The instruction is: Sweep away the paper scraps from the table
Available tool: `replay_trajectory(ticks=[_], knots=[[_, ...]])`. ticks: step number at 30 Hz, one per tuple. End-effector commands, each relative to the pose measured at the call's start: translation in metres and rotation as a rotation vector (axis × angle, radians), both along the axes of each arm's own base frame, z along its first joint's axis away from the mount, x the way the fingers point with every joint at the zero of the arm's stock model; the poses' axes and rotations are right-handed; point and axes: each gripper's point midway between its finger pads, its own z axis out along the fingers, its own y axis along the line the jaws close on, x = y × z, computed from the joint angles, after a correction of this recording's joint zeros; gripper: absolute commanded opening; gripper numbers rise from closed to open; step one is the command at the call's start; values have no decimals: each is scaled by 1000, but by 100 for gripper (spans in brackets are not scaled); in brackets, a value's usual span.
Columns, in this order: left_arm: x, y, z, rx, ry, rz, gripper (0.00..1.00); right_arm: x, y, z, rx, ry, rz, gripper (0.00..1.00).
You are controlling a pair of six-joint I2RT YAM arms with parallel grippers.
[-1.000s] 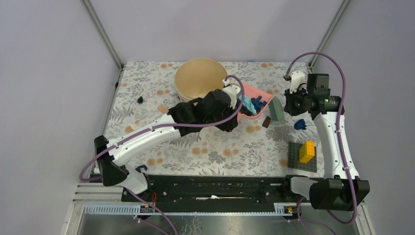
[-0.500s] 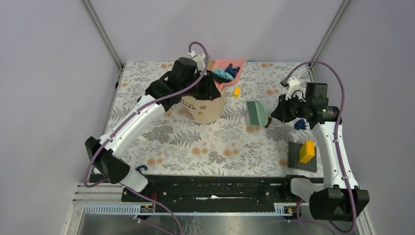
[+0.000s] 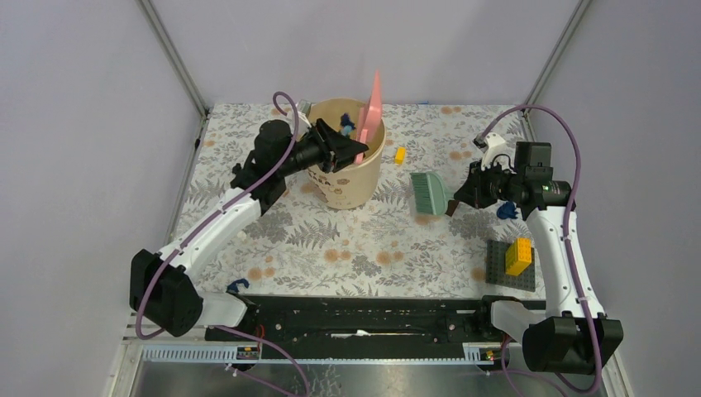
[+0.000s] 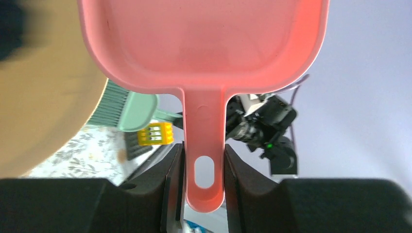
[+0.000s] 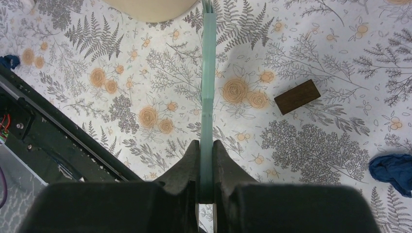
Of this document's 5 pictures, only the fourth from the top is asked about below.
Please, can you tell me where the grey lego baseplate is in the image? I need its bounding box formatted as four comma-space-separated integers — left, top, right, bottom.
124, 132, 153, 161

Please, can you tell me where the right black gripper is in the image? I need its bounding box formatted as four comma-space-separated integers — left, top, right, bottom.
225, 95, 297, 148

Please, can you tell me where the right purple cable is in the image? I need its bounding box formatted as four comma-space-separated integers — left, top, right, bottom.
288, 74, 310, 152

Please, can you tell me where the yellow lego brick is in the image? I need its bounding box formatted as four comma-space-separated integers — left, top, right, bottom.
137, 122, 174, 146

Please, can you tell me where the pink plastic dustpan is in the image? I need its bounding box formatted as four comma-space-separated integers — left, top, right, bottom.
77, 0, 329, 213

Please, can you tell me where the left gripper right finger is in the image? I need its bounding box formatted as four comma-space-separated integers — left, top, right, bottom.
224, 144, 278, 233

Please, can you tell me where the green hand brush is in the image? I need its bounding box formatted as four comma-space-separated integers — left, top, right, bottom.
86, 80, 182, 132

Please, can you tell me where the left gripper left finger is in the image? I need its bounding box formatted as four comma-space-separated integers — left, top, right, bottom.
120, 143, 185, 233

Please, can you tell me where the beige plastic bucket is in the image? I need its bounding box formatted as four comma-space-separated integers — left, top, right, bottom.
0, 0, 107, 178

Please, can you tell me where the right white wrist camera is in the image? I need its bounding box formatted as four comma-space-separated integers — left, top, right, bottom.
237, 93, 273, 116

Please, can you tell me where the floral table cloth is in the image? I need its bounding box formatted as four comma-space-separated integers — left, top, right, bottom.
23, 126, 158, 185

